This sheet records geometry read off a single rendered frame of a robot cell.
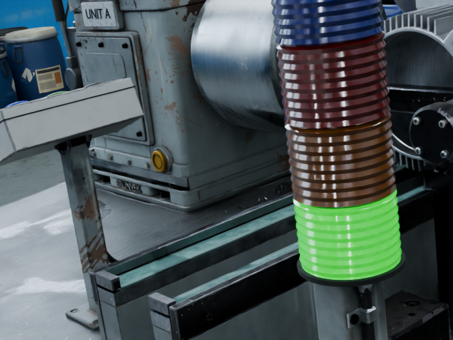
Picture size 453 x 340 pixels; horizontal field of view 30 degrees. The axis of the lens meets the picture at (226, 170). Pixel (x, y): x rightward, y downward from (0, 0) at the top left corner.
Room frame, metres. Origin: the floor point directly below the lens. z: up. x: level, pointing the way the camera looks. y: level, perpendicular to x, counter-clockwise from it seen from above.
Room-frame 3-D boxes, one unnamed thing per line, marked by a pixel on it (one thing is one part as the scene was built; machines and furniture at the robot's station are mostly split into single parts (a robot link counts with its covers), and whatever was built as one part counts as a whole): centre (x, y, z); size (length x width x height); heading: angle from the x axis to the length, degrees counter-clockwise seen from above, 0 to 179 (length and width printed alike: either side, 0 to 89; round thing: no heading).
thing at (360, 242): (0.47, -0.07, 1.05); 0.06 x 0.06 x 0.04
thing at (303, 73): (0.47, -0.07, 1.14); 0.06 x 0.06 x 0.04
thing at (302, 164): (0.47, -0.07, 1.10); 0.06 x 0.06 x 0.04
